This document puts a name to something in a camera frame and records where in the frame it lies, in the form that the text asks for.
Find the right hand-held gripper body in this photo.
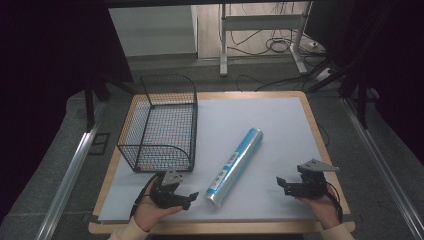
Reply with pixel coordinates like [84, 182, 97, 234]
[283, 158, 341, 201]

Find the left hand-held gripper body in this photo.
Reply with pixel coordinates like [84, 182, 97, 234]
[149, 169, 190, 210]

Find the silver roll with blue label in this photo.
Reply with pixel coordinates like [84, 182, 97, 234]
[203, 127, 264, 209]

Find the black wire mesh basket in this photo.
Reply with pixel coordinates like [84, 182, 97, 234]
[117, 73, 199, 174]

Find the person's left hand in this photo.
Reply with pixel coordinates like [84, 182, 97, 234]
[133, 177, 184, 233]

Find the person's right hand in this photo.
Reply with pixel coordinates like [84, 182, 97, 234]
[295, 184, 342, 231]

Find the wooden table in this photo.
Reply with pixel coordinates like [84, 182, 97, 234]
[88, 90, 356, 235]

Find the white board mat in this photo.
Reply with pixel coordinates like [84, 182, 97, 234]
[97, 97, 323, 224]

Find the black metal stand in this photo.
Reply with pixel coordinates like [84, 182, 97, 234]
[82, 75, 138, 133]
[305, 49, 382, 130]

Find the white power strip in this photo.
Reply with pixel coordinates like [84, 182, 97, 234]
[314, 67, 335, 83]

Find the dark curtain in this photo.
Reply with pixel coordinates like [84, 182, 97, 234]
[0, 0, 135, 224]
[328, 0, 424, 166]

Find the white cabinet panel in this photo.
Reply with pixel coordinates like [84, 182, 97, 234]
[107, 5, 198, 58]

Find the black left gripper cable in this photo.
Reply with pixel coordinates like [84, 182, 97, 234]
[129, 173, 160, 220]

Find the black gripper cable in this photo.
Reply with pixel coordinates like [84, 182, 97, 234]
[325, 181, 344, 224]
[129, 173, 160, 220]

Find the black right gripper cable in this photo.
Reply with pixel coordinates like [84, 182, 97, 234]
[325, 181, 344, 224]

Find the silver metal floor rail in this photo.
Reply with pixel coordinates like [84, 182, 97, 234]
[339, 96, 424, 240]
[34, 99, 108, 240]

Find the black floor frame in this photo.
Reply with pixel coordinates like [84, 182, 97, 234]
[88, 132, 112, 156]

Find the long black floor cable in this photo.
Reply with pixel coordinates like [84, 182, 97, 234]
[235, 74, 322, 93]

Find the tangle of black floor cables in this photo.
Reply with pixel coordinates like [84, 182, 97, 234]
[229, 2, 326, 58]

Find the white metal desk frame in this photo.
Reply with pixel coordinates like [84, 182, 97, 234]
[218, 1, 313, 78]

